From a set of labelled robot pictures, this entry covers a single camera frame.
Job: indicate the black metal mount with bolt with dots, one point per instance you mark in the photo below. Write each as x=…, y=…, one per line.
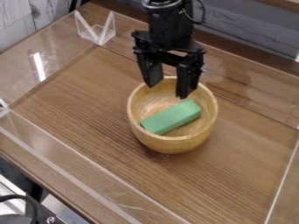
x=46, y=216

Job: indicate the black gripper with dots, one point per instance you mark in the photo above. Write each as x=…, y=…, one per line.
x=167, y=44

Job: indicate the clear acrylic tray wall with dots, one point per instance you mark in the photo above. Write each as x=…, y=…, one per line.
x=66, y=134

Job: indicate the brown wooden bowl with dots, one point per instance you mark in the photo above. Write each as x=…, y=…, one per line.
x=147, y=101

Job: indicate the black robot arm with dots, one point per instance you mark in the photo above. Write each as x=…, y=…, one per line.
x=171, y=3

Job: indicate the clear acrylic corner bracket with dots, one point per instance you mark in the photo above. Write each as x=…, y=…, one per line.
x=98, y=34

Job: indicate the green rectangular block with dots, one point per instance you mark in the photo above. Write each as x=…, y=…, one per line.
x=173, y=118

